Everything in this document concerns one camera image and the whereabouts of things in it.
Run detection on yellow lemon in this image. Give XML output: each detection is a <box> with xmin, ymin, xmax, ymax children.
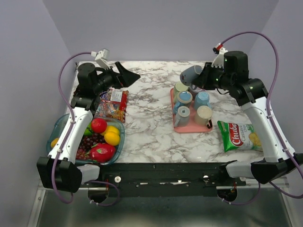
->
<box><xmin>101</xmin><ymin>125</ymin><xmax>120</xmax><ymax>136</ymax></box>
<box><xmin>104</xmin><ymin>132</ymin><xmax>120</xmax><ymax>146</ymax></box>

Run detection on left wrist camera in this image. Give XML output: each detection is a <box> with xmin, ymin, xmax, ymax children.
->
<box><xmin>95</xmin><ymin>48</ymin><xmax>110</xmax><ymax>69</ymax></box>

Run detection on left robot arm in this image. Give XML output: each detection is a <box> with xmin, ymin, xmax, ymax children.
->
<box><xmin>36</xmin><ymin>61</ymin><xmax>140</xmax><ymax>193</ymax></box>

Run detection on red dragon fruit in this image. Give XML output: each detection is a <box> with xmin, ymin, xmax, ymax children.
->
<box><xmin>89</xmin><ymin>143</ymin><xmax>116</xmax><ymax>163</ymax></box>

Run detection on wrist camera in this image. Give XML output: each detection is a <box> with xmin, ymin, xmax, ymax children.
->
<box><xmin>95</xmin><ymin>48</ymin><xmax>110</xmax><ymax>69</ymax></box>
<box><xmin>211</xmin><ymin>43</ymin><xmax>228</xmax><ymax>68</ymax></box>

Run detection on orange fruit in bowl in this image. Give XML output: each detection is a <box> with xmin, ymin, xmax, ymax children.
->
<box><xmin>50</xmin><ymin>138</ymin><xmax>59</xmax><ymax>149</ymax></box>

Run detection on yellow lemon lower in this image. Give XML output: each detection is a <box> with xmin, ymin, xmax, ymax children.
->
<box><xmin>104</xmin><ymin>132</ymin><xmax>120</xmax><ymax>146</ymax></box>

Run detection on purple mug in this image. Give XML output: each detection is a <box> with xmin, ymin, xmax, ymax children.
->
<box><xmin>188</xmin><ymin>84</ymin><xmax>205</xmax><ymax>101</ymax></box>

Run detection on grey-blue mug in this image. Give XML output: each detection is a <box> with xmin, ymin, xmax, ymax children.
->
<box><xmin>174</xmin><ymin>106</ymin><xmax>190</xmax><ymax>127</ymax></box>

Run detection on green cassava chips bag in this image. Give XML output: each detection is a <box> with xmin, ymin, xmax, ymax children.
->
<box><xmin>217</xmin><ymin>121</ymin><xmax>263</xmax><ymax>152</ymax></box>

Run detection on green fruit in bowl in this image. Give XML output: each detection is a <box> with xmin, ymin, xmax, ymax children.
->
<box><xmin>83</xmin><ymin>123</ymin><xmax>94</xmax><ymax>137</ymax></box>

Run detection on yellow lemon upper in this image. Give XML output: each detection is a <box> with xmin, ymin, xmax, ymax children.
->
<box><xmin>101</xmin><ymin>125</ymin><xmax>120</xmax><ymax>136</ymax></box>

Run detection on blue butterfly mug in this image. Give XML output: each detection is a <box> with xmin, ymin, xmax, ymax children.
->
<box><xmin>173</xmin><ymin>91</ymin><xmax>193</xmax><ymax>114</ymax></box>

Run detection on pink tray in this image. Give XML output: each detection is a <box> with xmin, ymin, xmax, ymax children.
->
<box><xmin>172</xmin><ymin>101</ymin><xmax>213</xmax><ymax>133</ymax></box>

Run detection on red candy bag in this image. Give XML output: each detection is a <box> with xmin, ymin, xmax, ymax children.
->
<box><xmin>94</xmin><ymin>89</ymin><xmax>129</xmax><ymax>123</ymax></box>

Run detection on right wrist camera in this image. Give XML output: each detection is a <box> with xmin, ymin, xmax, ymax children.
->
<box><xmin>211</xmin><ymin>43</ymin><xmax>228</xmax><ymax>68</ymax></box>

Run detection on light blue faceted mug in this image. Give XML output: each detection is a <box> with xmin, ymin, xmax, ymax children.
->
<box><xmin>194</xmin><ymin>91</ymin><xmax>212</xmax><ymax>110</ymax></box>

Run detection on purple grapes in bowl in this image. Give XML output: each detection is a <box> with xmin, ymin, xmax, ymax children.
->
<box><xmin>76</xmin><ymin>133</ymin><xmax>105</xmax><ymax>160</ymax></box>

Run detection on cream mug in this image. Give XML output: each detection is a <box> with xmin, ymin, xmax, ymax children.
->
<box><xmin>194</xmin><ymin>105</ymin><xmax>213</xmax><ymax>129</ymax></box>

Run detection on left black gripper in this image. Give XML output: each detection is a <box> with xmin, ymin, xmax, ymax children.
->
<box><xmin>93</xmin><ymin>61</ymin><xmax>140</xmax><ymax>94</ymax></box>

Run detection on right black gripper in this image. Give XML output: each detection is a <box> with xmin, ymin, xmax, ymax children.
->
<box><xmin>192</xmin><ymin>61</ymin><xmax>233</xmax><ymax>90</ymax></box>

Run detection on light green mug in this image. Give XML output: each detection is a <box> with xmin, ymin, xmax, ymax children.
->
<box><xmin>173</xmin><ymin>81</ymin><xmax>188</xmax><ymax>103</ymax></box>

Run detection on teal plastic fruit bowl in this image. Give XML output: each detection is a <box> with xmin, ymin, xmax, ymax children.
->
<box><xmin>46</xmin><ymin>113</ymin><xmax>125</xmax><ymax>166</ymax></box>

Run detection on dark blue-grey mug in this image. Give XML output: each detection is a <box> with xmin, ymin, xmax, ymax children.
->
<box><xmin>179</xmin><ymin>65</ymin><xmax>203</xmax><ymax>86</ymax></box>

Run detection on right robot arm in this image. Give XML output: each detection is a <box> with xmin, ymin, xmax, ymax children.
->
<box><xmin>192</xmin><ymin>48</ymin><xmax>303</xmax><ymax>185</ymax></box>

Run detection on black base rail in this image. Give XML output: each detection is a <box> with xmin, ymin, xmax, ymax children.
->
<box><xmin>86</xmin><ymin>162</ymin><xmax>245</xmax><ymax>197</ymax></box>

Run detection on red apple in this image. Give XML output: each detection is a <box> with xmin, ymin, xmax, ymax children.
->
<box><xmin>91</xmin><ymin>118</ymin><xmax>107</xmax><ymax>133</ymax></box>

